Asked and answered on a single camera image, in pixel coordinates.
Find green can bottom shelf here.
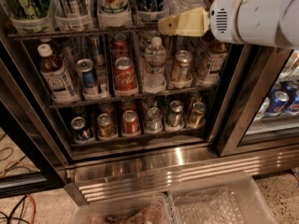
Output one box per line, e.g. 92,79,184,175
166,100,183,127

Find pepsi cans behind glass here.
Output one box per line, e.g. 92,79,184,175
254,80,299,120

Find red can bottom shelf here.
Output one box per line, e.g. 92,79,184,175
121,110,140,134

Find gold can bottom left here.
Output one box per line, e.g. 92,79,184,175
97,113,116,138

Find iced tea bottle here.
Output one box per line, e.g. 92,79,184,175
37,44,78,104
197,39,229,87

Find middle wire shelf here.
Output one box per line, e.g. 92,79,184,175
48,86,216,109

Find top wire shelf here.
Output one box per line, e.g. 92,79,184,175
7,23,158,40

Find gold can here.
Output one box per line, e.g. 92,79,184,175
97,113,116,138
187,102,206,126

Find gold can middle shelf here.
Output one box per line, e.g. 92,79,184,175
171,50,193,82

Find steel fridge base grille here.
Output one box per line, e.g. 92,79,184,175
64,145,299,205

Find green can shelf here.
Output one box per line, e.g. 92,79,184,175
166,100,183,127
6,0,50,21

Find pepsi can bottom shelf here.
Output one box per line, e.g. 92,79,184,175
70,117,93,141

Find bubble wrap sheet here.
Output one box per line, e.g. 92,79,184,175
174,187,245,224

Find wire shelf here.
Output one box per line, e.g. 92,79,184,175
48,86,216,109
7,23,158,40

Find orange cable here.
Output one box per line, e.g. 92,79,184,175
0,160,37,224

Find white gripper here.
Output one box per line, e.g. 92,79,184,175
158,0,259,45

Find left iced tea bottle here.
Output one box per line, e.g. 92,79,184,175
37,44,78,104

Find silver can bottom shelf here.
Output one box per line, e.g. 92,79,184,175
145,107,163,133

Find water bottle middle shelf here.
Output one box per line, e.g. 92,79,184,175
144,36,166,89

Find fridge left open door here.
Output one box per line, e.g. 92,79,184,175
0,37,67,198

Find right clear plastic bin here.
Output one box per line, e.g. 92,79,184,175
168,172,278,224

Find fridge right glass door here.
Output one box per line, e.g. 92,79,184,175
208,45,299,157

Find rear red can middle shelf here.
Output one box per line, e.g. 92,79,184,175
112,33,131,61

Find left clear plastic bin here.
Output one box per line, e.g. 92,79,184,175
69,192,174,224

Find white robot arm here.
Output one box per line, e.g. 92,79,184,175
158,0,299,49

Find black cable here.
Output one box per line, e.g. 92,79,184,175
0,194,31,224

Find gold can bottom right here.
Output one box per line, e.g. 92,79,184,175
187,102,206,126

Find blue can middle shelf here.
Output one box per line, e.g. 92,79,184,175
76,59,99,96

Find green can top shelf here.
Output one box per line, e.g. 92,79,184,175
6,0,50,21

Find right iced tea bottle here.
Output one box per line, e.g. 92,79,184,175
197,39,229,87

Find red coke can middle shelf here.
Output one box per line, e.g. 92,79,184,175
113,57,137,91

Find clear plastic bin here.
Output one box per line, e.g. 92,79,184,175
168,172,278,224
69,192,174,224

